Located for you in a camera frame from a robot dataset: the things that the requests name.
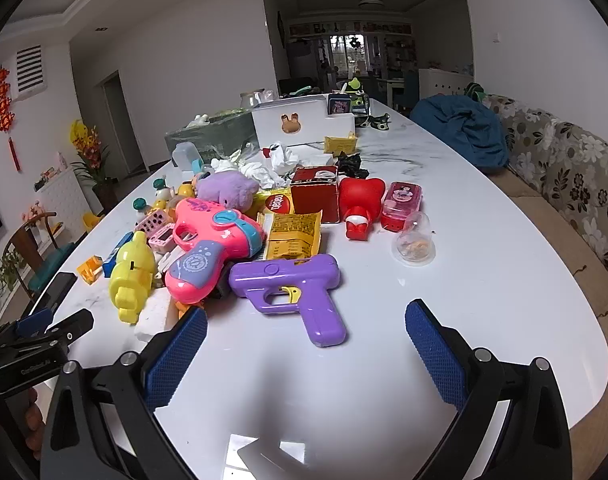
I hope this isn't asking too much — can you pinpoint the yellow biscuit packet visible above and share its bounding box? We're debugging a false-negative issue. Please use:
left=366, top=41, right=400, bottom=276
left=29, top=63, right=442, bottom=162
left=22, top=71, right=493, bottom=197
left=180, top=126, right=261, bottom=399
left=252, top=188, right=294, bottom=214

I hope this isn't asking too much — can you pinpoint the small orange toy block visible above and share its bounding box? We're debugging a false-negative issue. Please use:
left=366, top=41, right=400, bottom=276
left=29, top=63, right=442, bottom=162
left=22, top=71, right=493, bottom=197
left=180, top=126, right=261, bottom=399
left=77, top=256, right=103, bottom=285

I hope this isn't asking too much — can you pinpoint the red chinese knot decoration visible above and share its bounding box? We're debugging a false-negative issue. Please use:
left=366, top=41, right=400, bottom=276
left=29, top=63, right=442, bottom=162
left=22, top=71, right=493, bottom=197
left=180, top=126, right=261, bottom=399
left=0, top=66, right=22, bottom=174

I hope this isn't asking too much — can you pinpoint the black crumpled bag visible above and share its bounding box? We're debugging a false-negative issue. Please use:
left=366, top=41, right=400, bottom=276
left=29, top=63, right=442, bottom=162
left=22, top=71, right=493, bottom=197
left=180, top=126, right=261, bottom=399
left=335, top=152, right=369, bottom=179

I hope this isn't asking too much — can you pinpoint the blue bean bag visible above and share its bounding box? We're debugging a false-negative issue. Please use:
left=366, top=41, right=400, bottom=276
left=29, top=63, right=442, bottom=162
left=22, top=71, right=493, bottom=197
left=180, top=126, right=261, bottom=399
left=410, top=94, right=509, bottom=172

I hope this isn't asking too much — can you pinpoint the pink toy gun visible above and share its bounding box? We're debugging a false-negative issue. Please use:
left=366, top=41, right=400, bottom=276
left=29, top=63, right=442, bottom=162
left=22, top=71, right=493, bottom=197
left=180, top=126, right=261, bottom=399
left=165, top=198, right=266, bottom=306

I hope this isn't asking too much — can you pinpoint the small yellow box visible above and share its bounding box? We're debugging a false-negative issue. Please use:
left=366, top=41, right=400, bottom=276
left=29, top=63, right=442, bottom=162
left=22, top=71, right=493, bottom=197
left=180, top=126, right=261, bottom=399
left=323, top=132, right=358, bottom=157

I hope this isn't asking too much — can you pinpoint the purple toy pistol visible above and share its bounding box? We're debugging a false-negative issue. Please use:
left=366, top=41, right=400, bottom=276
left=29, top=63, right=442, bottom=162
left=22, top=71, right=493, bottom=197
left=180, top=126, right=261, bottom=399
left=229, top=254, right=347, bottom=348

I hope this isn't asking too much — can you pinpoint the red square tin box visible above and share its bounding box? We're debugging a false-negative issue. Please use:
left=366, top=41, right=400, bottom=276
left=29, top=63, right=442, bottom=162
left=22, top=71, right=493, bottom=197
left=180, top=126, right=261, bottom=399
left=290, top=165, right=341, bottom=223

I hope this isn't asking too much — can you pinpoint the yellow flower plant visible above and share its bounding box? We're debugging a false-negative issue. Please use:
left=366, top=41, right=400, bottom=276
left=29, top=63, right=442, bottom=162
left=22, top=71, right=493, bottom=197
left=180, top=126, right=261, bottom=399
left=69, top=119, right=118, bottom=212

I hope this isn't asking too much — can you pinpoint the green frog toy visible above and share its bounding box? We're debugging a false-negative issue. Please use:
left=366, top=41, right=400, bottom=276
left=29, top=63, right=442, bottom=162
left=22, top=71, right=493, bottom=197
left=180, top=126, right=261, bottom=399
left=342, top=77, right=370, bottom=115

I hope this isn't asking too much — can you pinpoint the wooden chair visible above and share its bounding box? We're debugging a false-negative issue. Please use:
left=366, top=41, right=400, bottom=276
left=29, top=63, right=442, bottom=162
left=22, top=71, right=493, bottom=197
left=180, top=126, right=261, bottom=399
left=1, top=212, right=76, bottom=304

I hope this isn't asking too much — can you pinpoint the purple plush animal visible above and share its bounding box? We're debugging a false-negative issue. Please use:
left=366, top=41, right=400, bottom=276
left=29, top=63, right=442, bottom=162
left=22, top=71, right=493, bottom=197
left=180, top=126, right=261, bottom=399
left=195, top=170, right=259, bottom=212

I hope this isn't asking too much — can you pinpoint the yellow toy figure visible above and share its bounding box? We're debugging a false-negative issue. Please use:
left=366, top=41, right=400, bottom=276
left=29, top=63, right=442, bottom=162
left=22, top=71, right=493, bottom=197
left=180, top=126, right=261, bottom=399
left=108, top=231, right=156, bottom=325

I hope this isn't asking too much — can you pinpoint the green tissue box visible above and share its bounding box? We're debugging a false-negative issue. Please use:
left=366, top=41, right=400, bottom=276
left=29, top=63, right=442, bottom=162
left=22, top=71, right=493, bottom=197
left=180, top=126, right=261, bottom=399
left=165, top=110, right=259, bottom=162

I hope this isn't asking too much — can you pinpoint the floral sofa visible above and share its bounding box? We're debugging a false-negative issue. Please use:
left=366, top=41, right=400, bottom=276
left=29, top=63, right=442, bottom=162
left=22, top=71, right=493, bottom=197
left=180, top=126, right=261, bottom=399
left=484, top=94, right=608, bottom=318

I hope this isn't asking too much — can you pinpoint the translucent plastic bottle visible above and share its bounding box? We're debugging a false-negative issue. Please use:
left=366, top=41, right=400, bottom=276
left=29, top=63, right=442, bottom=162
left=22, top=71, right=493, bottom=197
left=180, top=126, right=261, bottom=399
left=171, top=141, right=203, bottom=174

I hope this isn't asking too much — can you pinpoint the clear plastic dome capsule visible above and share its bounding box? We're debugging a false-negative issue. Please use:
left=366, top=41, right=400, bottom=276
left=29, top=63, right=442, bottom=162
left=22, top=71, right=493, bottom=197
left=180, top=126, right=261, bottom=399
left=392, top=211, right=436, bottom=266

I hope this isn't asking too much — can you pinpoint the white crumpled tissue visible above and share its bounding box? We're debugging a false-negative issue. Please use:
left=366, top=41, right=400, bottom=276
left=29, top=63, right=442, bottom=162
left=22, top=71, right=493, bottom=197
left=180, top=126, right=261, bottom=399
left=211, top=143, right=301, bottom=190

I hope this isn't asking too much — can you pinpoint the person left hand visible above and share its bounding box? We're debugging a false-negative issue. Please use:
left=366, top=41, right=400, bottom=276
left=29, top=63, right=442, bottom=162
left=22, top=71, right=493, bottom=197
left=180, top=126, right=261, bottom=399
left=25, top=388, right=46, bottom=460

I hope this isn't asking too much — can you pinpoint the black smartphone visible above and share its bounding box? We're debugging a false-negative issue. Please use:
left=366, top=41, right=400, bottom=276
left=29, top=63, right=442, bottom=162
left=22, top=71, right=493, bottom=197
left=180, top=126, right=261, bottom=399
left=30, top=272, right=77, bottom=314

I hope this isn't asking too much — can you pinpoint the white box with bunny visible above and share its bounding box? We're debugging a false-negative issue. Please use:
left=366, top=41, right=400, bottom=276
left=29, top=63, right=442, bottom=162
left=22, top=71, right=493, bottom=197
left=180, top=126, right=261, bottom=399
left=251, top=94, right=355, bottom=148

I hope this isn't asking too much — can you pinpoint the pink dotted toy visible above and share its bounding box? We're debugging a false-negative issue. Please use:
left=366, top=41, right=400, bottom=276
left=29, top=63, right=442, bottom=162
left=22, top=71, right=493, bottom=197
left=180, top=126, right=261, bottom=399
left=134, top=209, right=174, bottom=237

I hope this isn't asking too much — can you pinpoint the yellow snack wrapper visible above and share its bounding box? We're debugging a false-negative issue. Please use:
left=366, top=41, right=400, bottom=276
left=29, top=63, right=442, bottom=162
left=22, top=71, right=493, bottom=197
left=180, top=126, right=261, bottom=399
left=258, top=211, right=321, bottom=260

